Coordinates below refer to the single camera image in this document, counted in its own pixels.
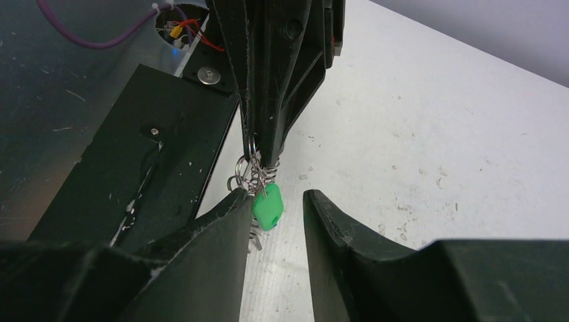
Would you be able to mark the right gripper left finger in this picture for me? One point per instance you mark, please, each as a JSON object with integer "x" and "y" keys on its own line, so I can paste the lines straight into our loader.
{"x": 194, "y": 274}

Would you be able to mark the large keyring with red sleeve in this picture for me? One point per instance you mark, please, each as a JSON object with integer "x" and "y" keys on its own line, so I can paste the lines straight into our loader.
{"x": 252, "y": 176}

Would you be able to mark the green capped key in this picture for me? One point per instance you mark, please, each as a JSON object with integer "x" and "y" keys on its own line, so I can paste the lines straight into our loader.
{"x": 268, "y": 207}

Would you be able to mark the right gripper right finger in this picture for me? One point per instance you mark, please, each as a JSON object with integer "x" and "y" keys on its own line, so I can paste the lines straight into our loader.
{"x": 357, "y": 274}

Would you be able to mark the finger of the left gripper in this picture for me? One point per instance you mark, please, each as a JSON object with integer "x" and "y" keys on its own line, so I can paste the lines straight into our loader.
{"x": 292, "y": 44}
{"x": 233, "y": 22}

